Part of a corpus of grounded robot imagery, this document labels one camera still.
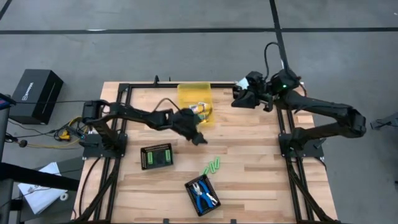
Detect grey metal stand leg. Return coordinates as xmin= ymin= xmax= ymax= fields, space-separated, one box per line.
xmin=369 ymin=111 xmax=398 ymax=131

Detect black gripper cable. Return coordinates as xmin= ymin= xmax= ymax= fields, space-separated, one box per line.
xmin=263 ymin=42 xmax=280 ymax=75
xmin=153 ymin=97 xmax=183 ymax=114

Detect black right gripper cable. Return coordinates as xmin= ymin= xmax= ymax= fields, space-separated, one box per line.
xmin=263 ymin=42 xmax=280 ymax=75

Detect black metal table frame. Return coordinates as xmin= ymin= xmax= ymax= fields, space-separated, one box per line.
xmin=73 ymin=81 xmax=340 ymax=224

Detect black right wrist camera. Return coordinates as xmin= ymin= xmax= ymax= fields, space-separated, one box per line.
xmin=247 ymin=70 xmax=266 ymax=88

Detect yellow cable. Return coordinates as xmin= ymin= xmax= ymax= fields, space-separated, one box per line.
xmin=26 ymin=116 xmax=90 ymax=150

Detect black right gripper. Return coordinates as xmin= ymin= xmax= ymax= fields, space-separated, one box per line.
xmin=231 ymin=81 xmax=277 ymax=112

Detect white paper sheets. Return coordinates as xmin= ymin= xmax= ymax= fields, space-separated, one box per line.
xmin=17 ymin=161 xmax=68 ymax=215

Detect black slotted plastic basket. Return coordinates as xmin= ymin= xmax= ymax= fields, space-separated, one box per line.
xmin=184 ymin=174 xmax=222 ymax=217
xmin=140 ymin=142 xmax=174 ymax=170

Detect black side desk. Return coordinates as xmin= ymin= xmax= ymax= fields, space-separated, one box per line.
xmin=0 ymin=92 xmax=81 ymax=224

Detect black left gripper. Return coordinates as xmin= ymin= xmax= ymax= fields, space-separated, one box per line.
xmin=169 ymin=107 xmax=208 ymax=147

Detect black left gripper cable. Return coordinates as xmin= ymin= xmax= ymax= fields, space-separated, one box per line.
xmin=153 ymin=97 xmax=183 ymax=114

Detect yellow translucent plastic bin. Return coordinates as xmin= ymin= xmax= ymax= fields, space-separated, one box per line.
xmin=177 ymin=82 xmax=215 ymax=127

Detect black box with white logo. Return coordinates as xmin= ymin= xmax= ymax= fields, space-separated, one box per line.
xmin=8 ymin=68 xmax=65 ymax=125

